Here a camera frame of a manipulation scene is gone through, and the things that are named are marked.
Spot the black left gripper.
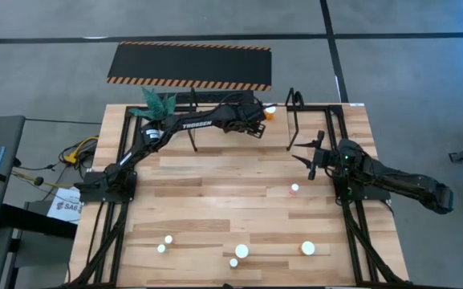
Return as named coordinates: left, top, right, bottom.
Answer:
left=218, top=102, right=268, bottom=140

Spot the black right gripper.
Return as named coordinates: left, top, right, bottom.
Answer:
left=291, top=130, right=347, bottom=181

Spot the black hazard-striped floor mat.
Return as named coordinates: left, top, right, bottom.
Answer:
left=106, top=40, right=273, bottom=92

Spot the snake plant in white pot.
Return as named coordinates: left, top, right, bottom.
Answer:
left=128, top=87, right=178, bottom=121

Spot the white bottle bottom centre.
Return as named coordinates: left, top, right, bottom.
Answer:
left=234, top=243, right=250, bottom=260

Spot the white printed paper sheet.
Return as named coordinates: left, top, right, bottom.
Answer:
left=47, top=186, right=83, bottom=224

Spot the wooden shelf black metal frame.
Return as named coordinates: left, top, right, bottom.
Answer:
left=186, top=87, right=301, bottom=153

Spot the black curved bracket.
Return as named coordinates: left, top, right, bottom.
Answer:
left=285, top=87, right=307, bottom=112

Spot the black aluminium table frame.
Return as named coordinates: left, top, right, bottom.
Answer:
left=68, top=103, right=411, bottom=288

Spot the yellow cable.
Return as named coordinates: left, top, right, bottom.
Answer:
left=63, top=136, right=100, bottom=165

